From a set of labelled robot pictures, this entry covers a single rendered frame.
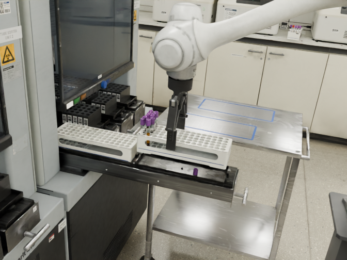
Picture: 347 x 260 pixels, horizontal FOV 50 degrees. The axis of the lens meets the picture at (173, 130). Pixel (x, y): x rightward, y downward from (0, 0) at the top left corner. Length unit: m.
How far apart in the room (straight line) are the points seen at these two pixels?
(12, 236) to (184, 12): 0.74
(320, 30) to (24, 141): 2.73
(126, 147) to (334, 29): 2.49
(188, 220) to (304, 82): 1.99
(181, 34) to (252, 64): 2.57
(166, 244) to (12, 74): 1.40
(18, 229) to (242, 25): 0.76
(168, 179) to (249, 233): 0.76
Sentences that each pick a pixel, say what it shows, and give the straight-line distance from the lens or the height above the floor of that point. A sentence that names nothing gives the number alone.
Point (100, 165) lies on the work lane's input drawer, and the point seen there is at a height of 0.79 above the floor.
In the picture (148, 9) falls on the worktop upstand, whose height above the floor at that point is 0.93.
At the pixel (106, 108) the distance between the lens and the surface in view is 1.57.
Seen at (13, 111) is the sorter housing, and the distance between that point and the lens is 1.08.
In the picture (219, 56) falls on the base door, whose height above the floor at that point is 0.67.
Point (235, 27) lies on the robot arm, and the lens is 0.92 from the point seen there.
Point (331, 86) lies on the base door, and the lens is 3.50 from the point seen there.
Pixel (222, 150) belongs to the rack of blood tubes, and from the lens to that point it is 1.14.
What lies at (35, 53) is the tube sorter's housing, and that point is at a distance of 1.13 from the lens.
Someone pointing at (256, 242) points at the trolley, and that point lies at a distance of 1.83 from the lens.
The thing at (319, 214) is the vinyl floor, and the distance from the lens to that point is 2.65.
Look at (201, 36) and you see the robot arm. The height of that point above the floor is 1.28.
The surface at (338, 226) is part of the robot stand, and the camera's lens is 1.34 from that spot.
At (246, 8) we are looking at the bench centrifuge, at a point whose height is 1.11.
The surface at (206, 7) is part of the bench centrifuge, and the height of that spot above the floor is 1.08.
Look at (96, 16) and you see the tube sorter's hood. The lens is 1.40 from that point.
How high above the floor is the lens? 1.44
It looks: 25 degrees down
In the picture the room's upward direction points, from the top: 5 degrees clockwise
